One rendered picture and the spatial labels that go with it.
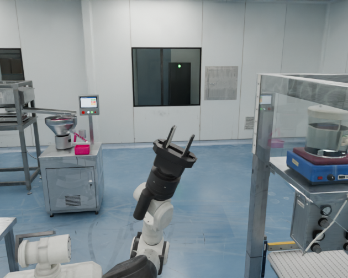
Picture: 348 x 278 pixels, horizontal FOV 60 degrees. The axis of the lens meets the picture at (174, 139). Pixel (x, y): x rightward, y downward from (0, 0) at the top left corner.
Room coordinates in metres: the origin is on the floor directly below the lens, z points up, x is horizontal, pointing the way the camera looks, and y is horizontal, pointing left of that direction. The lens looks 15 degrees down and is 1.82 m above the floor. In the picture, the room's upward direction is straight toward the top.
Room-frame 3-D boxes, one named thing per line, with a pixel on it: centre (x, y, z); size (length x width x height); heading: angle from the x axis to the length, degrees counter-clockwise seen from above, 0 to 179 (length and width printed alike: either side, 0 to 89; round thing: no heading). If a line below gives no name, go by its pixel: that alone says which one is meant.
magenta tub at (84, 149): (3.30, 1.04, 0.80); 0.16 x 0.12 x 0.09; 97
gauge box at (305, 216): (0.99, -0.56, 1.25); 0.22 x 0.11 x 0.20; 97
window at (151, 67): (6.20, 0.14, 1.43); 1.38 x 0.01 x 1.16; 97
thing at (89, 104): (3.65, 1.02, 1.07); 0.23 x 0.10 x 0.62; 97
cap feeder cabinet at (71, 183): (3.48, 1.21, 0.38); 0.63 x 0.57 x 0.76; 97
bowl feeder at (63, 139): (3.53, 1.27, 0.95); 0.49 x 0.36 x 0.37; 97
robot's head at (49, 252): (0.65, 0.31, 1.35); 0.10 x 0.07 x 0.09; 103
